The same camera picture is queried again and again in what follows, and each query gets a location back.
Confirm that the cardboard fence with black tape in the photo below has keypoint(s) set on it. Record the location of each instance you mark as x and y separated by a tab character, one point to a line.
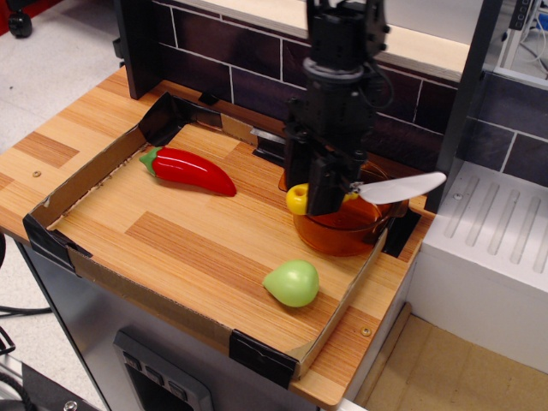
196	259

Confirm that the dark grey vertical post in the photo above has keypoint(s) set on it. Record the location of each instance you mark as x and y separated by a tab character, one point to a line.
452	150

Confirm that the white toy sink drainboard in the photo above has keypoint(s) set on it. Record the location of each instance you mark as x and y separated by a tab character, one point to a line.
481	272

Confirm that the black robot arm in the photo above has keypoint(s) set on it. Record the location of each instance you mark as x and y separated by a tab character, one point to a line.
346	35

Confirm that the black chair caster wheel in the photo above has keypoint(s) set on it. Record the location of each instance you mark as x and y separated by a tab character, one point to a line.
20	24

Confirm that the green toy pear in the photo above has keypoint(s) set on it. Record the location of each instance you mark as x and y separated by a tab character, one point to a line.
294	283

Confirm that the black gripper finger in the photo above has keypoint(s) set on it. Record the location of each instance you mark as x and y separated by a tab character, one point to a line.
298	159
330	177

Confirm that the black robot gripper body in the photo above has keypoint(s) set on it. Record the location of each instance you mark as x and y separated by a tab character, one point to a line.
337	109

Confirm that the yellow handled white toy knife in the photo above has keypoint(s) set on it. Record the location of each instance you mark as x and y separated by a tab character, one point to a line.
377	193

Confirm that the grey toy oven panel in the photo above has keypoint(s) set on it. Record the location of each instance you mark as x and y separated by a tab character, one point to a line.
157	383

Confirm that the orange transparent plastic pot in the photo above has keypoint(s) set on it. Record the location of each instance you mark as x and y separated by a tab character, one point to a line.
352	230

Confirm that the red toy chili pepper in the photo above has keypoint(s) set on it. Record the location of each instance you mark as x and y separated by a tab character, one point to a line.
176	165

